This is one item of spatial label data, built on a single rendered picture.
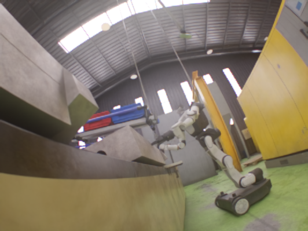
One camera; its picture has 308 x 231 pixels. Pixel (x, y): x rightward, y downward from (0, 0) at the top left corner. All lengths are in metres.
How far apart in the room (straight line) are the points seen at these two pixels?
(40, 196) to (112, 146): 0.70
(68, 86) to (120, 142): 0.56
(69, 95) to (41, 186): 0.22
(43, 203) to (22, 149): 0.08
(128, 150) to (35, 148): 0.65
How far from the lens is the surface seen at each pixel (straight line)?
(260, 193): 1.93
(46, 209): 0.25
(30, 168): 0.24
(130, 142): 0.86
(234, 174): 1.94
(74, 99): 0.37
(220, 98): 9.75
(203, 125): 1.87
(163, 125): 8.98
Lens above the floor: 0.67
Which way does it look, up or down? 23 degrees up
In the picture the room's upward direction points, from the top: 17 degrees counter-clockwise
